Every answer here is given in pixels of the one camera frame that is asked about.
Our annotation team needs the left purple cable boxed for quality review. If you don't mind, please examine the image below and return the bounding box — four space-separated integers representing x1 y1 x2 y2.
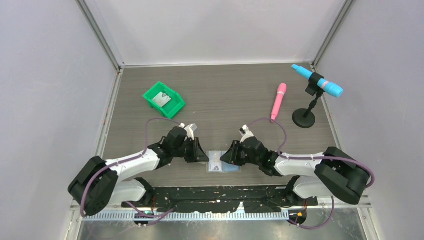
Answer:
80 118 183 219

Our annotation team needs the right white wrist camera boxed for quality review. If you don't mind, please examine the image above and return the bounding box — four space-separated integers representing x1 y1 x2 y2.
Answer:
239 125 255 143

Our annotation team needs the white credit card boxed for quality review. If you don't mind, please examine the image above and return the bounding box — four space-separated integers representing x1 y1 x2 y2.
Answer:
207 151 222 173

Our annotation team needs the green plastic bin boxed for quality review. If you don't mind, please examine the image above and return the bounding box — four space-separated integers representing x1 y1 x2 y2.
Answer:
142 81 186 119

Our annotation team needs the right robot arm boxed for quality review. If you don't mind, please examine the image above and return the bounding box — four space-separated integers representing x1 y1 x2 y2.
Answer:
220 137 374 205

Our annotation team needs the grey card in bin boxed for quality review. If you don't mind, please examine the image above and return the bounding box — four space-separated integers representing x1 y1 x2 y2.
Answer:
152 91 172 108

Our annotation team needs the blue toy microphone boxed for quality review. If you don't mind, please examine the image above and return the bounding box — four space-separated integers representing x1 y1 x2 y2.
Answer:
291 64 344 98

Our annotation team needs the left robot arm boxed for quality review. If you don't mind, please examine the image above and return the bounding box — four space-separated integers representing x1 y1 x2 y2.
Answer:
68 125 209 217

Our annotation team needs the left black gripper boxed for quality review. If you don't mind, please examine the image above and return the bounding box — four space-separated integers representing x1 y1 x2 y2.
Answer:
172 137 209 163

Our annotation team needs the pink toy microphone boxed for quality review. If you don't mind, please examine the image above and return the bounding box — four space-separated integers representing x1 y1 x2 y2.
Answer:
270 83 287 123

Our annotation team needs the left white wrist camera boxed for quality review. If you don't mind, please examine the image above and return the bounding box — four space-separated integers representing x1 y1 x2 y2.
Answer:
179 123 198 140

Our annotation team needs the black microphone stand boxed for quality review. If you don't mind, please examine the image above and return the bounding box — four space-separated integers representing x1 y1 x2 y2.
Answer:
292 90 324 129

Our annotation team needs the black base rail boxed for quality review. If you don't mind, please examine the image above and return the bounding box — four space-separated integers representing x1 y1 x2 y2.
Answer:
133 185 318 214

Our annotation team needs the purple cable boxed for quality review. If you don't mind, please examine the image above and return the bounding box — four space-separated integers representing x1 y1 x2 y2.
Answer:
248 118 376 189
80 118 183 219

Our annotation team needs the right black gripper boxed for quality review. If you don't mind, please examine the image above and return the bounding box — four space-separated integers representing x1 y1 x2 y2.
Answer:
220 140 261 167

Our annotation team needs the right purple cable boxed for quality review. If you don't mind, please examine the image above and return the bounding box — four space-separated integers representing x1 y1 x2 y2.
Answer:
248 118 376 189

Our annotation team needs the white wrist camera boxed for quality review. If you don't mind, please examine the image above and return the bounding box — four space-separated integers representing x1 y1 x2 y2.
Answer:
179 123 198 140
239 125 255 143

